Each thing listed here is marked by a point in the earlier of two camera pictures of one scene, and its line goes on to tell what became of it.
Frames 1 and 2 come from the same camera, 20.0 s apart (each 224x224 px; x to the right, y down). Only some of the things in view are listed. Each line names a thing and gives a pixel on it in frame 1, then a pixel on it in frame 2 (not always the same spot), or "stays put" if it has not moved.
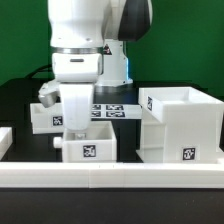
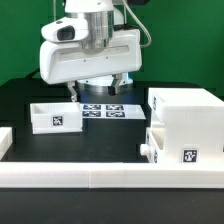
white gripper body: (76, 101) -> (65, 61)
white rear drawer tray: (47, 120) stays put
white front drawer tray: (97, 143) -> (154, 147)
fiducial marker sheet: (116, 111) stays put
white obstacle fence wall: (105, 175) stays put
